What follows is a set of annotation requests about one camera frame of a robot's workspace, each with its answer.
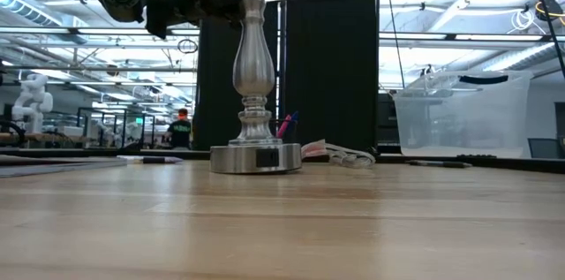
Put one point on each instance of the brown pen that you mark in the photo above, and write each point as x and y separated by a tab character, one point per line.
441	164

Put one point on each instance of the black pen cup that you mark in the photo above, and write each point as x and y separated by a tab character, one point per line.
291	134

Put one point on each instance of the pink marker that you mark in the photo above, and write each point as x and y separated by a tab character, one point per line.
284	127

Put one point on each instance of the background wooden workbench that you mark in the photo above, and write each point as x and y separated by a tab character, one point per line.
44	138

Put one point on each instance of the clear plastic storage bin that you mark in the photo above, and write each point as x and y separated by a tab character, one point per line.
463	125

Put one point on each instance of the blue marker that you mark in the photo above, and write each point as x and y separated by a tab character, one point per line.
295	116

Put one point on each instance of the person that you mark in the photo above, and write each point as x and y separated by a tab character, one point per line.
180	132

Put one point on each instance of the black divider panel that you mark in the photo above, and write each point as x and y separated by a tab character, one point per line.
335	72

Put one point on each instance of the black equipment rack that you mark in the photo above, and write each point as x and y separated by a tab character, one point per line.
387	121

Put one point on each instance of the landscape print notebook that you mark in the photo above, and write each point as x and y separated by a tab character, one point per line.
53	168

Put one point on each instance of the silver lamp base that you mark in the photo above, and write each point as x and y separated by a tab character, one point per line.
253	63

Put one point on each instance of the black tripod stand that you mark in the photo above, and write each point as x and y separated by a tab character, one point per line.
547	15

